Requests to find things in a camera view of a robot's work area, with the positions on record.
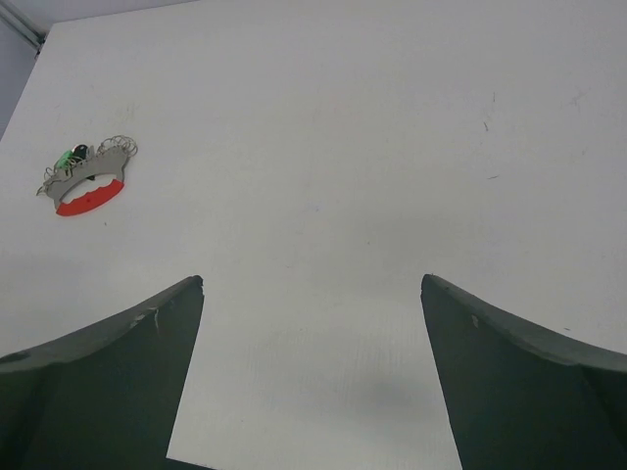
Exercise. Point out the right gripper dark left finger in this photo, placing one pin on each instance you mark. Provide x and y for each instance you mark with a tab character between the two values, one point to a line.
105	396

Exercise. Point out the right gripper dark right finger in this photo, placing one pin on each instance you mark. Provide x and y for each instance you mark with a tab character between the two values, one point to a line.
519	395

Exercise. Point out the green key tag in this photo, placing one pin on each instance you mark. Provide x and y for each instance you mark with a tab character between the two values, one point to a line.
64	161

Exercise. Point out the aluminium frame post left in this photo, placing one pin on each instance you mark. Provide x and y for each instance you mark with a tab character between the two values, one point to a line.
25	28

